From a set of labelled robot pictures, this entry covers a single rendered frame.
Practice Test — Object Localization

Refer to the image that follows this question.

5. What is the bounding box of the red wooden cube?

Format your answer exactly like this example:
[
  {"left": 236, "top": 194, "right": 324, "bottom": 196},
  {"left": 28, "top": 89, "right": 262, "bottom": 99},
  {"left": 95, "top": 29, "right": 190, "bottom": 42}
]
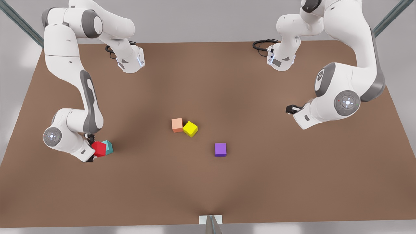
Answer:
[{"left": 92, "top": 141, "right": 107, "bottom": 157}]

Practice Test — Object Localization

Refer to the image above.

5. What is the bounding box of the yellow wooden cube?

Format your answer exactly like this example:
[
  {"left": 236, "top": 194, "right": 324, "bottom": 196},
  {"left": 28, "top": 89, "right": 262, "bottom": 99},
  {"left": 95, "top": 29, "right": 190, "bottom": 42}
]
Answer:
[{"left": 182, "top": 121, "right": 198, "bottom": 138}]

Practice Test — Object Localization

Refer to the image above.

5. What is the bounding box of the black cable loop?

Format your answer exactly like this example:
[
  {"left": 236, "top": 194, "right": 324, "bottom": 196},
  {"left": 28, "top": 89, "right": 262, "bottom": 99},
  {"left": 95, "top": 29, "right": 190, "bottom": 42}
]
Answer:
[
  {"left": 105, "top": 40, "right": 137, "bottom": 59},
  {"left": 253, "top": 39, "right": 280, "bottom": 52}
]

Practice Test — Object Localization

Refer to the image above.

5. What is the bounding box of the silver frame post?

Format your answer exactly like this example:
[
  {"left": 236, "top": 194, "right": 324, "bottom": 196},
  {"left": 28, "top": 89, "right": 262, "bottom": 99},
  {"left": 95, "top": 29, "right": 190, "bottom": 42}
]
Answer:
[
  {"left": 0, "top": 0, "right": 44, "bottom": 48},
  {"left": 199, "top": 215, "right": 223, "bottom": 234},
  {"left": 373, "top": 0, "right": 415, "bottom": 37}
]

